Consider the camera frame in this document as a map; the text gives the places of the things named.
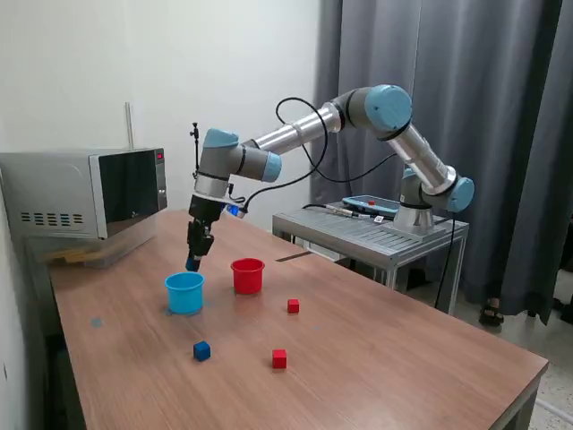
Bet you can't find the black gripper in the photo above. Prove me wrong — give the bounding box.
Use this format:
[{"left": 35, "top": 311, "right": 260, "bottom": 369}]
[{"left": 185, "top": 194, "right": 224, "bottom": 271}]

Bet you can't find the blue plastic cup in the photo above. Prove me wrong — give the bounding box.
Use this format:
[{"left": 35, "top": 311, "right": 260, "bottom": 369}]
[{"left": 164, "top": 271, "right": 206, "bottom": 314}]

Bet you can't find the red plastic cup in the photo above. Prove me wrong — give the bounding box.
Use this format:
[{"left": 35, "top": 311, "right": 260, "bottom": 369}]
[{"left": 230, "top": 257, "right": 266, "bottom": 296}]

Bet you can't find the wooden boards stack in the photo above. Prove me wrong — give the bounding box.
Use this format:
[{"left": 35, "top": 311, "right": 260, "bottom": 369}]
[{"left": 44, "top": 248, "right": 107, "bottom": 266}]

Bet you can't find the silver microwave oven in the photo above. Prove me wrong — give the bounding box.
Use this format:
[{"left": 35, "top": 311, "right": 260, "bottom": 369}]
[{"left": 0, "top": 147, "right": 169, "bottom": 241}]

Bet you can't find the grey metal robot stand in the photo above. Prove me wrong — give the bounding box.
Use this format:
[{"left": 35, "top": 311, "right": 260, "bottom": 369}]
[{"left": 271, "top": 206, "right": 470, "bottom": 314}]

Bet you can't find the robot teach pendant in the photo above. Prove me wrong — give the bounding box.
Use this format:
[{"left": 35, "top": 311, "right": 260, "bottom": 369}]
[{"left": 342, "top": 193, "right": 399, "bottom": 215}]

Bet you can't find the grey curtain panel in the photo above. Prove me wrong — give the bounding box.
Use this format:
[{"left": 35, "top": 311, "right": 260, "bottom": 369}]
[
  {"left": 405, "top": 0, "right": 566, "bottom": 326},
  {"left": 312, "top": 0, "right": 422, "bottom": 211}
]

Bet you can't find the foot in black sandal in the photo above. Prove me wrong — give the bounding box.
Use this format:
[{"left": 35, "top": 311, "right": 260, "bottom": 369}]
[{"left": 478, "top": 296, "right": 505, "bottom": 327}]

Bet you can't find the black pendant cable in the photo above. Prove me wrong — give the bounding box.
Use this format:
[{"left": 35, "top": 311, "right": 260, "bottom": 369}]
[{"left": 302, "top": 203, "right": 377, "bottom": 219}]

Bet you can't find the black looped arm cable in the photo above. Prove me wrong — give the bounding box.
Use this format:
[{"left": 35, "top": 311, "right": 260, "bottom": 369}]
[{"left": 227, "top": 97, "right": 406, "bottom": 216}]

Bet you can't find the black base power cable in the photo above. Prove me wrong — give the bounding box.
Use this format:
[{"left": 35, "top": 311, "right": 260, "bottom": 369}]
[{"left": 432, "top": 212, "right": 456, "bottom": 310}]

